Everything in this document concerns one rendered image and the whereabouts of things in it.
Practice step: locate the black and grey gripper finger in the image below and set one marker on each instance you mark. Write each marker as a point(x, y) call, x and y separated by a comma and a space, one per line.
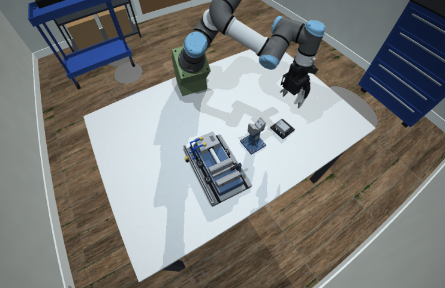
point(284, 91)
point(301, 96)

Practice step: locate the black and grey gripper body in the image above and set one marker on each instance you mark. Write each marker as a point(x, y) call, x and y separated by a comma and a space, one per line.
point(296, 78)

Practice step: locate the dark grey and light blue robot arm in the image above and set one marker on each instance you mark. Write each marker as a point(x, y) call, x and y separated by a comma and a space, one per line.
point(270, 50)

